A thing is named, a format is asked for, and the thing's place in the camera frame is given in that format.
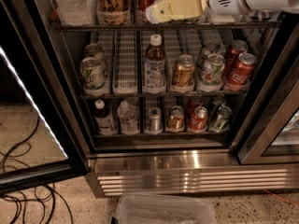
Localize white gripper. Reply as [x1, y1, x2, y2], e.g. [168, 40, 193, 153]
[146, 0, 249, 24]

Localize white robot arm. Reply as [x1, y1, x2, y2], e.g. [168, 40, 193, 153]
[146, 0, 299, 24]

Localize silver can behind middle right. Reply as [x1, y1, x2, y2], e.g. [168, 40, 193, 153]
[197, 42, 221, 67]

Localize brown tea bottle middle shelf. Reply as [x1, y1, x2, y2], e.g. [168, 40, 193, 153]
[143, 34, 166, 94]

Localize brown tea bottle shelf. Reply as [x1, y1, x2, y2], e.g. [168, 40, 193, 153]
[143, 34, 166, 94]
[94, 100, 118, 135]

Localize gold can middle shelf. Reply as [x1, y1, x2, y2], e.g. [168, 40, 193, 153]
[171, 54, 195, 93]

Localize red cola can rear middle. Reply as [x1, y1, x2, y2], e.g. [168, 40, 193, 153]
[223, 40, 249, 76]

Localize gold patterned can top shelf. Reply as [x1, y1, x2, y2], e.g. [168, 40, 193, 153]
[97, 0, 129, 25]

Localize white green can middle right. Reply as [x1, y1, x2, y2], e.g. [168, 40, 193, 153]
[199, 53, 225, 92]

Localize white green can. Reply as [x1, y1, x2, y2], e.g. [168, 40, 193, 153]
[80, 57, 105, 96]
[199, 53, 225, 92]

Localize red cola can front middle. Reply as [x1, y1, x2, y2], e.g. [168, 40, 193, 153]
[227, 52, 256, 87]

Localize red can bottom rear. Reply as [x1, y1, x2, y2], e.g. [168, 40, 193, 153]
[186, 96, 204, 119]

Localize empty white shelf tray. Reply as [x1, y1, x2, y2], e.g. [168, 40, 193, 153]
[112, 31, 137, 95]

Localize stainless steel fridge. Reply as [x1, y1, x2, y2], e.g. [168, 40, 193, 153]
[3, 0, 299, 199]

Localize green can bottom rear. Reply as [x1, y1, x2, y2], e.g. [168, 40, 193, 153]
[208, 95, 227, 117]

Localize silver can behind left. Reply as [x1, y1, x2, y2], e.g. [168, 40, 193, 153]
[84, 43, 107, 77]

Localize clear water bottle top shelf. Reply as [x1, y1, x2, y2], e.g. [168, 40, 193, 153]
[55, 0, 96, 26]

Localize clear water bottle shelf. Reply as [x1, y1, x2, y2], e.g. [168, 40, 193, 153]
[55, 0, 96, 26]
[117, 101, 139, 135]

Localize silver can bottom shelf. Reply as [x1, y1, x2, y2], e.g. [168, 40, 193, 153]
[147, 107, 162, 133]

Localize gold can bottom shelf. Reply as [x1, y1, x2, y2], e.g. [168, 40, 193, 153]
[166, 105, 185, 132]

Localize red can bottom front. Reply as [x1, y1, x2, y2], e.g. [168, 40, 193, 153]
[189, 106, 208, 132]

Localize white green can middle left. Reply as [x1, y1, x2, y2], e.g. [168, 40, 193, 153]
[80, 57, 105, 96]

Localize green can bottom front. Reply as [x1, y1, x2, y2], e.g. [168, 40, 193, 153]
[209, 105, 233, 133]

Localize clear water bottle bottom shelf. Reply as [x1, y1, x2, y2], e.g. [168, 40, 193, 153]
[117, 101, 139, 135]

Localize brown tea bottle bottom shelf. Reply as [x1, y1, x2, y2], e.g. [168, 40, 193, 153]
[94, 100, 118, 135]

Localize right glass fridge door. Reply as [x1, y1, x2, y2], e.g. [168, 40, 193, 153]
[238, 57, 299, 164]

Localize open glass fridge door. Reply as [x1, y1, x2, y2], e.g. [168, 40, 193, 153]
[0, 0, 88, 195]

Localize clear plastic bin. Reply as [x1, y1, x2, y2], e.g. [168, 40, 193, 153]
[114, 193, 217, 224]

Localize orange floor cable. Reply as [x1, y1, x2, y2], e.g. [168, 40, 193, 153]
[264, 189, 299, 207]

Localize black floor cables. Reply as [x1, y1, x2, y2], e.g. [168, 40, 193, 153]
[0, 115, 75, 224]

